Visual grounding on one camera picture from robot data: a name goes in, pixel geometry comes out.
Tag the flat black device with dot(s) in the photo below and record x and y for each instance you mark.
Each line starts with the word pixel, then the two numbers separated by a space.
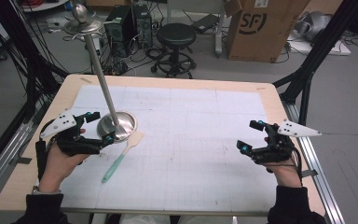
pixel 205 23

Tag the black metal frame post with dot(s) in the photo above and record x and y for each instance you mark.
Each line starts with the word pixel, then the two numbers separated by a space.
pixel 18 37
pixel 323 40

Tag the white flat board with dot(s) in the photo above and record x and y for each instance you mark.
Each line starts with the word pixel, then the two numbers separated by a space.
pixel 317 47

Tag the aluminium rail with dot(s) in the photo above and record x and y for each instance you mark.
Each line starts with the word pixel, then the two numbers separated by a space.
pixel 3 155
pixel 318 174

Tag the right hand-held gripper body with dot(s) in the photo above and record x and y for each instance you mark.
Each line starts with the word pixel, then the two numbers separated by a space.
pixel 279 147

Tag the silver wristwatch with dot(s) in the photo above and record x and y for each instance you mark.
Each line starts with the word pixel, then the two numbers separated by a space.
pixel 36 189

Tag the steel pole stand round base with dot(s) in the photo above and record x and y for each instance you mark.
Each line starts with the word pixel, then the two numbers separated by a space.
pixel 103 81

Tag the black computer tower green front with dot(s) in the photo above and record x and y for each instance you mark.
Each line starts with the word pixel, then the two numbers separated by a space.
pixel 119 34

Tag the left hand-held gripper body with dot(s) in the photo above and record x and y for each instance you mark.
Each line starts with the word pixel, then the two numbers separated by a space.
pixel 62 124

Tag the silver grey bag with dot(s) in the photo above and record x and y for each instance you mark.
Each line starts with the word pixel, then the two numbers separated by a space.
pixel 313 25

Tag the grey tape strip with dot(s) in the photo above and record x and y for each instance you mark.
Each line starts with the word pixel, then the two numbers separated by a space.
pixel 21 160
pixel 310 173

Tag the black round stool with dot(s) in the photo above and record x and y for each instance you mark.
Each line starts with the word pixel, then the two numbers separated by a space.
pixel 176 35

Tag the white grid mat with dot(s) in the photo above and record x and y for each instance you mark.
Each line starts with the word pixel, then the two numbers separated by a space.
pixel 183 140

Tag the large cardboard box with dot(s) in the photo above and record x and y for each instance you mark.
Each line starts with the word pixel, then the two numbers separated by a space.
pixel 261 34

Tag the white stand post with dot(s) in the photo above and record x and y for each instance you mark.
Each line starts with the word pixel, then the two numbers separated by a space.
pixel 220 28

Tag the person's right hand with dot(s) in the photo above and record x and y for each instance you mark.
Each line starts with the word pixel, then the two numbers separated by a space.
pixel 287 175

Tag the white round table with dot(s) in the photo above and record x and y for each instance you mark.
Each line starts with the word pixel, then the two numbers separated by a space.
pixel 43 4

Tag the person's left hand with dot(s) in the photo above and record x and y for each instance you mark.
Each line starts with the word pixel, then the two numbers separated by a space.
pixel 56 169

